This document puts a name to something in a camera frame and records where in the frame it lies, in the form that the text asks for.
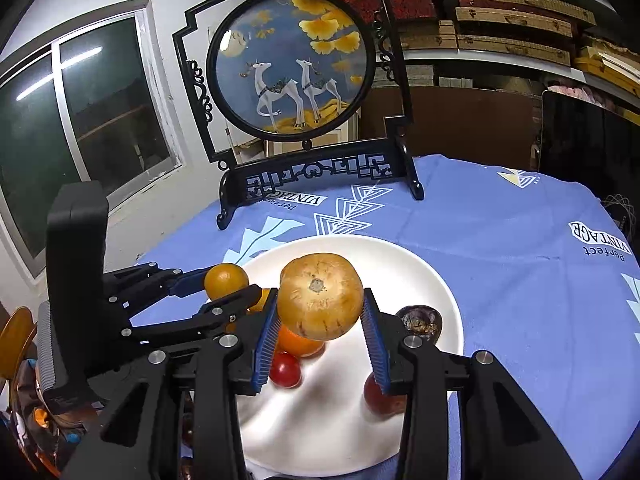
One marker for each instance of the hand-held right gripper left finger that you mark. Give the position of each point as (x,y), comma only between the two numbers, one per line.
(265,345)

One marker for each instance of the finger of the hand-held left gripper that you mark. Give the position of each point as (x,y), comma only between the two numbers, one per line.
(210,317)
(187,285)

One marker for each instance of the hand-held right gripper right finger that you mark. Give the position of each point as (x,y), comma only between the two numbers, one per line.
(372,345)

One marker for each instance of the red plum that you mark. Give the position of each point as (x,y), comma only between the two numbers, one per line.
(285,369)
(385,405)

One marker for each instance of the dark mangosteen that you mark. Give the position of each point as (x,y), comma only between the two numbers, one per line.
(420,322)

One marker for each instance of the yellow-brown tangerine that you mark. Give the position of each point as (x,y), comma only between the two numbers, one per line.
(320,300)

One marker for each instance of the white round plate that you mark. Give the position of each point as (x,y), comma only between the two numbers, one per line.
(325,430)

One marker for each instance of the orange wooden chair back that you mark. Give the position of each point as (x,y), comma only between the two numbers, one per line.
(15,340)

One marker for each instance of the window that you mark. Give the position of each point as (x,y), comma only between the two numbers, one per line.
(100,110)

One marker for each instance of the blue printed tablecloth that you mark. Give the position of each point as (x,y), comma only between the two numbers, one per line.
(500,260)

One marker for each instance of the person's patterned clothing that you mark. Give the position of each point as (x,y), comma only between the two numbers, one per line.
(30,420)

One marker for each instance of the brown board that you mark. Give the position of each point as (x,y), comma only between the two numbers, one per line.
(460,125)

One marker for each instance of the round deer picture black stand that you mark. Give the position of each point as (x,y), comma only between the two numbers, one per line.
(290,60)

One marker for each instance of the black panel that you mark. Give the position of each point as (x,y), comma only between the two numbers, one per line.
(590,160)

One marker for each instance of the white metal shelf rack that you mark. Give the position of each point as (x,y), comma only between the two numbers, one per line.
(500,67)

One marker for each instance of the stack of small tan boxes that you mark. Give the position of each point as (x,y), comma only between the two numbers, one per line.
(430,35)

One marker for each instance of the pink cloth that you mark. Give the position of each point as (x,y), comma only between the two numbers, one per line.
(580,95)

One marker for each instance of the stack of dark red boxes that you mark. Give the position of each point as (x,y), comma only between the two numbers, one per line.
(400,0)

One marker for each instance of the stack of woven bamboo boxes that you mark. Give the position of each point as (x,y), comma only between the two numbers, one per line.
(510,25)

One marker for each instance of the stack of yellow flat boxes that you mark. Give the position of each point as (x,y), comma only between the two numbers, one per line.
(610,62)

